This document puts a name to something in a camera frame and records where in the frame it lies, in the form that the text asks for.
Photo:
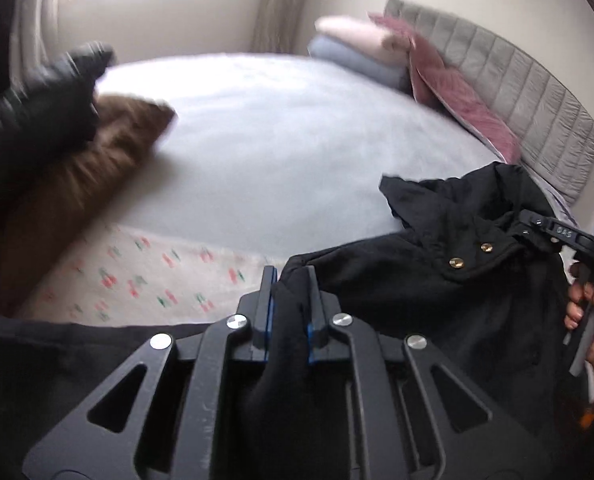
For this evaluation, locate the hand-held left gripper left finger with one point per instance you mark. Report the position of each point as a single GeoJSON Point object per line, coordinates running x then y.
{"type": "Point", "coordinates": [268, 310]}

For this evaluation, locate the light blue pillow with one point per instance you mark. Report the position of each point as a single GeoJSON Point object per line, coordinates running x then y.
{"type": "Point", "coordinates": [357, 63]}

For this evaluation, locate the brown jacket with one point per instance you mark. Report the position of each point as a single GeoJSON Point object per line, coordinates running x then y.
{"type": "Point", "coordinates": [77, 175]}

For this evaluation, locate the small pink velvet cushion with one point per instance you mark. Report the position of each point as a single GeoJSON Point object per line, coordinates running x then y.
{"type": "Point", "coordinates": [422, 60]}

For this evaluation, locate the cherry print blanket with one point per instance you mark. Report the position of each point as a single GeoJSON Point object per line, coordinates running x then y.
{"type": "Point", "coordinates": [152, 280]}

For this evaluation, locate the black coat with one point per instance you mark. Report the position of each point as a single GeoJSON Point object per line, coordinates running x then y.
{"type": "Point", "coordinates": [427, 300]}

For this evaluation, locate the sheer white curtain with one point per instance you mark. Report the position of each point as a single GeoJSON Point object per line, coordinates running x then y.
{"type": "Point", "coordinates": [37, 5]}

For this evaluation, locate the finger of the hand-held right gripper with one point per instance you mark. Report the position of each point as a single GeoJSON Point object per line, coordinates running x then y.
{"type": "Point", "coordinates": [547, 225]}

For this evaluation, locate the light blue bedsheet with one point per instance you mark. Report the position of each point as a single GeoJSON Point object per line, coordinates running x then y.
{"type": "Point", "coordinates": [277, 150]}

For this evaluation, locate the grey patterned curtain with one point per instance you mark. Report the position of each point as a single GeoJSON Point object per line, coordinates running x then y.
{"type": "Point", "coordinates": [282, 5]}

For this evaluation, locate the black puffer jacket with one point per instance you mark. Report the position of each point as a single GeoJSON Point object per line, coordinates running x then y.
{"type": "Point", "coordinates": [37, 105]}

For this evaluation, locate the grey padded headboard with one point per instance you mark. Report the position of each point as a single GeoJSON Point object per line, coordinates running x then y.
{"type": "Point", "coordinates": [527, 105]}

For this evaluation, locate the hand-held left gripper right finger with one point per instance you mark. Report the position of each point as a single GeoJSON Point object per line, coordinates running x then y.
{"type": "Point", "coordinates": [313, 322]}

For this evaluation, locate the large pink velvet cushion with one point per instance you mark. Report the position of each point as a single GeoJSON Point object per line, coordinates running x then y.
{"type": "Point", "coordinates": [477, 115]}

